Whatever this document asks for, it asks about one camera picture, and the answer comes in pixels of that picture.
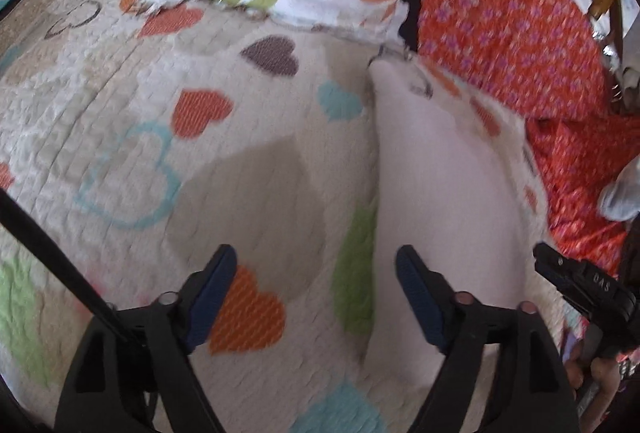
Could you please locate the red floral pillow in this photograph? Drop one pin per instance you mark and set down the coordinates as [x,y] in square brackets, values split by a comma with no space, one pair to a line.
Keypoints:
[500,23]

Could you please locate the person's right hand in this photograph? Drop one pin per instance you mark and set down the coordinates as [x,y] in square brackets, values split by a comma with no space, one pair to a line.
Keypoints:
[597,368]

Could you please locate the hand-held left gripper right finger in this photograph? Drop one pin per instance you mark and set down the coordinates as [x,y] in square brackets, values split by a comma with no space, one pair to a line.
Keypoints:
[420,298]

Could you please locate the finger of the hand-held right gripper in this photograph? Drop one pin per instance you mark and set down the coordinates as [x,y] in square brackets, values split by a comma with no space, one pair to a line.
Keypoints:
[552,265]

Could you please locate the grey fluffy cloth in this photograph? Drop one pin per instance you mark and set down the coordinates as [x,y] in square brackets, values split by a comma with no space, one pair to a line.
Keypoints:
[620,198]

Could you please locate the heart-patterned quilted blanket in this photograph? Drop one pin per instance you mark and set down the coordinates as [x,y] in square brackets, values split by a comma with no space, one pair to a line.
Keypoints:
[240,173]

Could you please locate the orange floral cloth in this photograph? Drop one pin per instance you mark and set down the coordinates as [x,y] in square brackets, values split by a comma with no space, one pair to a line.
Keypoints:
[575,163]

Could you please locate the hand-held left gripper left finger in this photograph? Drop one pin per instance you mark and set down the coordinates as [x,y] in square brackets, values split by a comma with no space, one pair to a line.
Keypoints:
[210,308]

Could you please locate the dark cloth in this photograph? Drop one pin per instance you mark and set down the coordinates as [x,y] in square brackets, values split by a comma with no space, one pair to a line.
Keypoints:
[411,8]

